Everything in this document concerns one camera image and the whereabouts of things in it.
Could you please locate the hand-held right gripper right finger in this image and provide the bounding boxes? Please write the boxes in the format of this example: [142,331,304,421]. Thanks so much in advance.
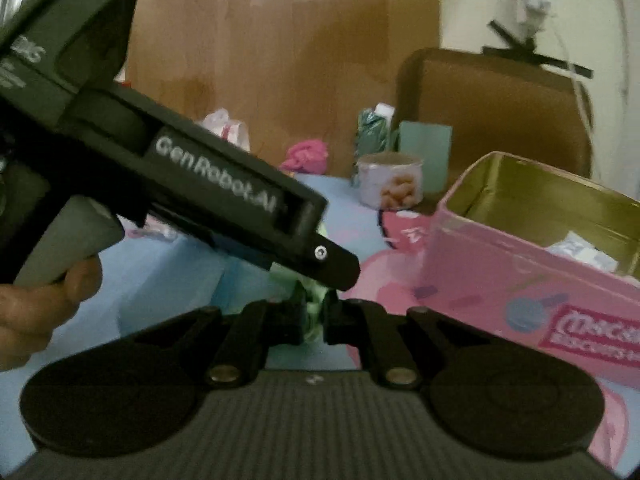
[324,298,492,392]

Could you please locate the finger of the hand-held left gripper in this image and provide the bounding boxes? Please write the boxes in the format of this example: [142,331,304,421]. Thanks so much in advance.
[272,232,361,292]

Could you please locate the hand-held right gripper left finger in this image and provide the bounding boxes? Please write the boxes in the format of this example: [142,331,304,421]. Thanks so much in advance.
[134,299,307,387]

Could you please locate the light green soft cloth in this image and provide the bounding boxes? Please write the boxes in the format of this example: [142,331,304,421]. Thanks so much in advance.
[272,225,342,343]

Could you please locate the pink soft cloth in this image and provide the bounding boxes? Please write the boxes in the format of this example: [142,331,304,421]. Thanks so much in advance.
[279,139,330,174]

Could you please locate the pink cardboard box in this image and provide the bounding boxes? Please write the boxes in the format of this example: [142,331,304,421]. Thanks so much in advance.
[419,151,640,387]

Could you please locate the person's left hand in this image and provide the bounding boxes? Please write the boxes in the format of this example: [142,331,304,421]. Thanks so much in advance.
[0,255,104,372]

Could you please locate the bag of paper cups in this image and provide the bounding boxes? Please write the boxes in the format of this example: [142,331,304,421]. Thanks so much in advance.
[196,108,251,154]

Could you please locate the round snack can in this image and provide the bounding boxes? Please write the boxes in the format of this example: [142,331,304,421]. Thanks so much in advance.
[355,153,424,211]

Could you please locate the printed blanket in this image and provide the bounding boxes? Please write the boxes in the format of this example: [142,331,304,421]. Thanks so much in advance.
[0,172,640,477]

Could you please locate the green drink carton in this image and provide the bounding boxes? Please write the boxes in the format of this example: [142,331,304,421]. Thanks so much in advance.
[354,103,397,162]

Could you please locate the teal card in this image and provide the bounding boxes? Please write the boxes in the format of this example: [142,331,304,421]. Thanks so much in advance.
[397,120,454,197]

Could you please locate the wooden headboard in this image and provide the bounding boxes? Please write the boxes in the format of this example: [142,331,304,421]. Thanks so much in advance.
[124,0,442,179]

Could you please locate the white packet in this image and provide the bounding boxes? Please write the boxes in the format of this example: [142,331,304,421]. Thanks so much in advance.
[544,231,619,274]

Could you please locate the black tape strips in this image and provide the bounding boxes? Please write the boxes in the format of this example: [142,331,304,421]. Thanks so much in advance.
[481,19,594,79]

